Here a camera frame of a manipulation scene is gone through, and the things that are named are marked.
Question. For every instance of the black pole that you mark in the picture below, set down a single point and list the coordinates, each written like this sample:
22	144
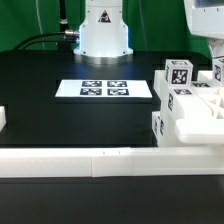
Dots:
63	16

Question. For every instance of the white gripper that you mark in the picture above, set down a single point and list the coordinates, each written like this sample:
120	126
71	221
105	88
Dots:
206	18

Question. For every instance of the white front fence bar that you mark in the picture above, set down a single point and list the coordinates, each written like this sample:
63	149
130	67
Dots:
110	162

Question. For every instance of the white chair back frame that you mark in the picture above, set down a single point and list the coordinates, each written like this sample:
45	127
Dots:
197	110

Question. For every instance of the white base tag plate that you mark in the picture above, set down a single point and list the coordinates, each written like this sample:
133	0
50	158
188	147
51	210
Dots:
103	89

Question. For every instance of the white left fence piece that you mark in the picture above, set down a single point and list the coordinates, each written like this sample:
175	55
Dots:
2	117

